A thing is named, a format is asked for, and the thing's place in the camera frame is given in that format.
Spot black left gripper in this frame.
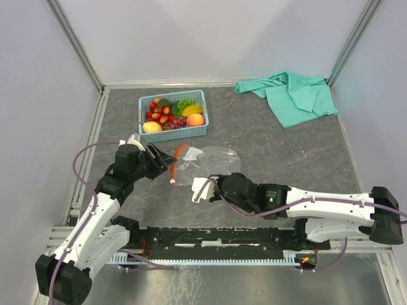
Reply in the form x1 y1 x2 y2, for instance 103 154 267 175
130 142 177 181

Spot yellow lemon fruit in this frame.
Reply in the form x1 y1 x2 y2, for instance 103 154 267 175
142 121 162 133

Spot clear orange zip bag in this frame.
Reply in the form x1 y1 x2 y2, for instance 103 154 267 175
170 144 241 186

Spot orange peach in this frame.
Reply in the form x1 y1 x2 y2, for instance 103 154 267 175
186 114 205 127

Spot yellow mango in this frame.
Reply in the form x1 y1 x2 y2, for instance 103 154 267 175
182 104 203 118

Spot light blue plastic basket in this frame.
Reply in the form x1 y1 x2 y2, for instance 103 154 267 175
139 90 209 142

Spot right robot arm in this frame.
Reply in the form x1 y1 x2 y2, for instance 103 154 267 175
209 172 404 248

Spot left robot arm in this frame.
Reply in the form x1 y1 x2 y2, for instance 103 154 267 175
35 140 177 304

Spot purple grapes bunch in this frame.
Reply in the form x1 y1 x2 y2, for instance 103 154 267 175
162 117 187 130

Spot red strawberries with leaf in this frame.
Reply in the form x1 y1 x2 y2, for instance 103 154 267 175
145 98 176 125

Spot green grapes bunch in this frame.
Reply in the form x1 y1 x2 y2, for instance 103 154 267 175
177 99 195 111

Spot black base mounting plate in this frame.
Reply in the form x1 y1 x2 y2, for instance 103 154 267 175
124 227 331 261

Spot teal cloth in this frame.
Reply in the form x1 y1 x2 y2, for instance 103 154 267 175
234 71 339 128

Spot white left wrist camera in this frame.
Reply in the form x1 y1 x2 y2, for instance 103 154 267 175
118 133 146 151

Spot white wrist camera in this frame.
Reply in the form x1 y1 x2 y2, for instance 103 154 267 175
118 133 146 151
191 177 217 203

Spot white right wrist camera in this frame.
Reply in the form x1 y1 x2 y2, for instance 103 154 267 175
191 177 217 203

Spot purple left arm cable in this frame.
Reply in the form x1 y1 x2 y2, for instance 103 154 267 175
47 141 120 301

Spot light blue cable duct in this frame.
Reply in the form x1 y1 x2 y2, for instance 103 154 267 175
107 252 317 267

